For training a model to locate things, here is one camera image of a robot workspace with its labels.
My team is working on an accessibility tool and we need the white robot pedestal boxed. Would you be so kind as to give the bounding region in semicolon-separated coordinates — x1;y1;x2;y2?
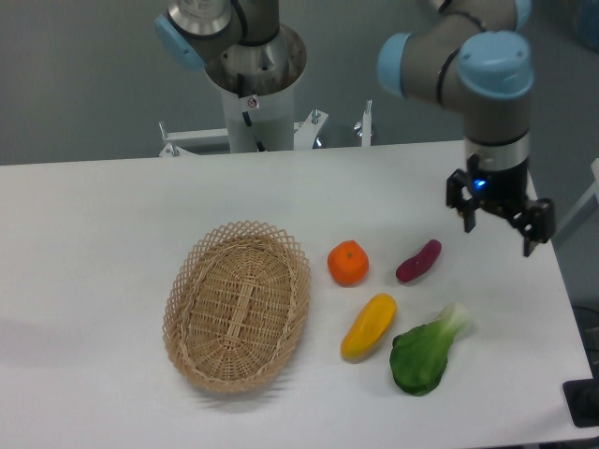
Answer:
205;24;307;133

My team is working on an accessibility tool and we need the black device at edge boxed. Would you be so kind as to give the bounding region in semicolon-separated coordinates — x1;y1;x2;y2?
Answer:
562;379;598;428

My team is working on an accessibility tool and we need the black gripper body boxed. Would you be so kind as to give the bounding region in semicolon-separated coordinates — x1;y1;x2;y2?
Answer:
466;156;529;215

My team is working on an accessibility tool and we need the white metal base frame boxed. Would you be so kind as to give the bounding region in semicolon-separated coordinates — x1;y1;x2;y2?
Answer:
157;99;378;157

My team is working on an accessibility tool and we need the oval wicker basket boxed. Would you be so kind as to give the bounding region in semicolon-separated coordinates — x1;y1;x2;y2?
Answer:
163;221;311;394

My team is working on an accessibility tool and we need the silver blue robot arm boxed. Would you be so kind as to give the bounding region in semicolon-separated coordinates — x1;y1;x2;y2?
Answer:
154;1;555;254

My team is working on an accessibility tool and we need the white frame at right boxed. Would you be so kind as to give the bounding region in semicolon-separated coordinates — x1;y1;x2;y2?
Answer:
552;159;599;247

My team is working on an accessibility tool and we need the orange tangerine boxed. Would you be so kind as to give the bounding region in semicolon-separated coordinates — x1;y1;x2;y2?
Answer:
327;240;370;286

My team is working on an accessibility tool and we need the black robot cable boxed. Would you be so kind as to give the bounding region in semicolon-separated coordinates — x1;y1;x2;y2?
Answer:
236;74;268;153

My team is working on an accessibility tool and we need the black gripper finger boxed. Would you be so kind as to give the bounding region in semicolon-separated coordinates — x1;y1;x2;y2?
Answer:
446;169;479;233
508;198;556;257

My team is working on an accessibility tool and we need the purple sweet potato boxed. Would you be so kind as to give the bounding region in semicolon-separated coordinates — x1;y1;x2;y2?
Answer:
396;239;443;283

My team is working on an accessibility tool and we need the green bok choy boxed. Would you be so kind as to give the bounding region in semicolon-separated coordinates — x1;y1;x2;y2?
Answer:
389;303;472;397

